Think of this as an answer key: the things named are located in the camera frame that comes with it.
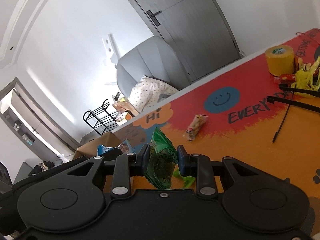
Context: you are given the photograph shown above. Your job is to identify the blue and white snack packet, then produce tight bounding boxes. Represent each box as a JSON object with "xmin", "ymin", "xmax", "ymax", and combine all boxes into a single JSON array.
[{"xmin": 96, "ymin": 143, "xmax": 131, "ymax": 156}]

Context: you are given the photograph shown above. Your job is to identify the pile of boxes beside armchair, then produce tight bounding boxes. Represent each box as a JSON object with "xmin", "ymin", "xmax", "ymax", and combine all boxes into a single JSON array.
[{"xmin": 112, "ymin": 97, "xmax": 138, "ymax": 118}]

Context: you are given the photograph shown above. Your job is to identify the yellow plastic shreds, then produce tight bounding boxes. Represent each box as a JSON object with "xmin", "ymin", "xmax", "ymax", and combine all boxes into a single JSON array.
[{"xmin": 293, "ymin": 55, "xmax": 320, "ymax": 91}]

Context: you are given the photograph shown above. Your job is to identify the white dotted pillow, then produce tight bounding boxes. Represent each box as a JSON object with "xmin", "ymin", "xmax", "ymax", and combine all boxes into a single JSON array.
[{"xmin": 128, "ymin": 76, "xmax": 180, "ymax": 113}]

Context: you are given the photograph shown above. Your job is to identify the thin black cable tie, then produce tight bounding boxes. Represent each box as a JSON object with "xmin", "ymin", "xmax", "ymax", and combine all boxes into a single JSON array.
[{"xmin": 272, "ymin": 102, "xmax": 292, "ymax": 143}]

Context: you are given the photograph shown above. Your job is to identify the light green snack packet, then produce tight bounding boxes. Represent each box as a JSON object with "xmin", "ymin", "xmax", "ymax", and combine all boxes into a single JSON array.
[{"xmin": 172, "ymin": 168, "xmax": 197, "ymax": 188}]

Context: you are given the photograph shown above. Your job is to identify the grey armchair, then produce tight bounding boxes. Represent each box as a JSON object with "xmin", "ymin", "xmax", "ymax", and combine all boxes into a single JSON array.
[{"xmin": 116, "ymin": 35, "xmax": 191, "ymax": 98}]

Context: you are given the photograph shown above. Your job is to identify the brown cardboard box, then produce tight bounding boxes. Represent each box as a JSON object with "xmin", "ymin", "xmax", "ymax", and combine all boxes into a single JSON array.
[{"xmin": 72, "ymin": 131, "xmax": 134, "ymax": 161}]

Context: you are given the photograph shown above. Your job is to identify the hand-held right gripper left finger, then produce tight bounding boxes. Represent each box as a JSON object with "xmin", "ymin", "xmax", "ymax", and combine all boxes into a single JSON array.
[{"xmin": 66, "ymin": 145, "xmax": 151, "ymax": 197}]

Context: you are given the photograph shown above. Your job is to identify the black door handle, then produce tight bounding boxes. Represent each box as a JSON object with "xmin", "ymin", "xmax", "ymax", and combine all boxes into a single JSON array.
[{"xmin": 146, "ymin": 10, "xmax": 162, "ymax": 26}]

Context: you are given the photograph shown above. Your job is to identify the white wall fixture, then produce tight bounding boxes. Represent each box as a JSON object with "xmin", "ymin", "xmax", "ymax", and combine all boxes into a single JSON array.
[{"xmin": 101, "ymin": 32, "xmax": 121, "ymax": 67}]

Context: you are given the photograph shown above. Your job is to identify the beige biscuit packet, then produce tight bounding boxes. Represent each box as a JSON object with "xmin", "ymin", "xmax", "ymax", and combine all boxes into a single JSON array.
[{"xmin": 184, "ymin": 114, "xmax": 209, "ymax": 141}]

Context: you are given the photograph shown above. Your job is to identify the yellow tape roll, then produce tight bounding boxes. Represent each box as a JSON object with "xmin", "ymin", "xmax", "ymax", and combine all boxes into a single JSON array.
[{"xmin": 265, "ymin": 45, "xmax": 297, "ymax": 76}]

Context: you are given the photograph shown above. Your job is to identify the dark clothes pile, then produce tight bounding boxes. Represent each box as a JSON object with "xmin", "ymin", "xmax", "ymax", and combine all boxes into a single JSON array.
[{"xmin": 28, "ymin": 159, "xmax": 55, "ymax": 177}]

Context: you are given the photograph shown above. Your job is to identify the grey door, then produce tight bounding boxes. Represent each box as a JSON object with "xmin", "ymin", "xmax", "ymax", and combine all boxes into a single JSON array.
[{"xmin": 118, "ymin": 0, "xmax": 242, "ymax": 83}]

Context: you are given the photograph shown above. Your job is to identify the black metal rack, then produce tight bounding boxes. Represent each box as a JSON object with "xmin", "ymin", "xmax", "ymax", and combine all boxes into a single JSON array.
[{"xmin": 83, "ymin": 99, "xmax": 118, "ymax": 136}]

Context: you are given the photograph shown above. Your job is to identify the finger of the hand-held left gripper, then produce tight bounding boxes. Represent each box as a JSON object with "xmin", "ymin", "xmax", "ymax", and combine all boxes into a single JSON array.
[{"xmin": 103, "ymin": 147, "xmax": 126, "ymax": 161}]

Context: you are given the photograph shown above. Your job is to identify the red candy bar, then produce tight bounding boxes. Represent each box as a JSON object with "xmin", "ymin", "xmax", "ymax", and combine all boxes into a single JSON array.
[{"xmin": 273, "ymin": 73, "xmax": 297, "ymax": 84}]

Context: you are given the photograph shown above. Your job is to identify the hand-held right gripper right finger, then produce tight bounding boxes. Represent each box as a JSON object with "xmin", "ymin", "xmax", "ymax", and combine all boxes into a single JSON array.
[{"xmin": 177, "ymin": 145, "xmax": 282, "ymax": 196}]

